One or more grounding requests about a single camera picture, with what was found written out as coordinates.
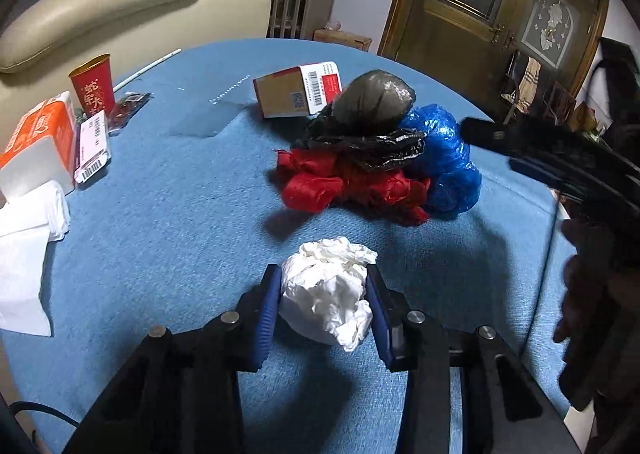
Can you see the cream leather sofa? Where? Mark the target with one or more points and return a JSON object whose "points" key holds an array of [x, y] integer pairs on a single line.
{"points": [[125, 13]]}

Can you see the black plastic bag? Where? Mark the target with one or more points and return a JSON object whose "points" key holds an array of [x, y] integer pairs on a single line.
{"points": [[370, 98]]}

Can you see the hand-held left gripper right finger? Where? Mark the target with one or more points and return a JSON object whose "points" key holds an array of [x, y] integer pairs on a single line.
{"points": [[377, 321]]}

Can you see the red paper cup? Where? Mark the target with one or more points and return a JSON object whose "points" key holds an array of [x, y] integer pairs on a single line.
{"points": [[92, 88]]}

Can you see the wooden double door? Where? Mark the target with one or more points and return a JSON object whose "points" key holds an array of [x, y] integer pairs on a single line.
{"points": [[450, 23]]}

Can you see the orange tissue pack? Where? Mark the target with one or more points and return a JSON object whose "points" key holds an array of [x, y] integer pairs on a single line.
{"points": [[45, 133]]}

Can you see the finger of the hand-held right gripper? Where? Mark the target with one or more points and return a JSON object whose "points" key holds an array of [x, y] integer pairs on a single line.
{"points": [[500, 136], [545, 176]]}

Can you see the white plastic tube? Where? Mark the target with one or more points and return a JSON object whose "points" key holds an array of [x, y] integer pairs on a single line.
{"points": [[150, 67]]}

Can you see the white labelled packet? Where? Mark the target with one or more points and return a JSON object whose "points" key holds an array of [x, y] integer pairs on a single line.
{"points": [[92, 148]]}

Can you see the blue plastic bag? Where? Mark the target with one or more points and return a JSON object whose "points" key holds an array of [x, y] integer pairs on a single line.
{"points": [[450, 158]]}

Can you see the person's right hand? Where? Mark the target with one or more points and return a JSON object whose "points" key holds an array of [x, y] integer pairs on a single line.
{"points": [[600, 309]]}

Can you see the small cardboard box red label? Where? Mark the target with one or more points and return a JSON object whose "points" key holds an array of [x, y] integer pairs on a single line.
{"points": [[280, 93]]}

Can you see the brown cardboard box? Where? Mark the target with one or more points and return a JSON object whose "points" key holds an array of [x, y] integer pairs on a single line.
{"points": [[345, 38]]}

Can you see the red snack packet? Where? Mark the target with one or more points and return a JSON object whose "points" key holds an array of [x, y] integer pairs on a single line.
{"points": [[127, 111]]}

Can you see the red plastic bag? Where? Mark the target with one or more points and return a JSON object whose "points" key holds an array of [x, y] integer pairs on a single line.
{"points": [[310, 184]]}

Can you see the black metal chair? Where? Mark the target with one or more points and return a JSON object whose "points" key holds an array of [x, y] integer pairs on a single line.
{"points": [[520, 88]]}

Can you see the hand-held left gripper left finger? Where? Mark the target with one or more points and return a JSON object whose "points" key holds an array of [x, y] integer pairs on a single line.
{"points": [[267, 316]]}

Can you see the white tissue sheet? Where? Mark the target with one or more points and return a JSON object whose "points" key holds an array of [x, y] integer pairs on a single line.
{"points": [[20, 284]]}

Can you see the folded white tissues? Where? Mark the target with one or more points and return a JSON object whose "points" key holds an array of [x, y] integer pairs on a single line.
{"points": [[35, 211]]}

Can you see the wooden slatted crib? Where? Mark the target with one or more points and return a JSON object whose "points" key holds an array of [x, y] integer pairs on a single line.
{"points": [[300, 3]]}

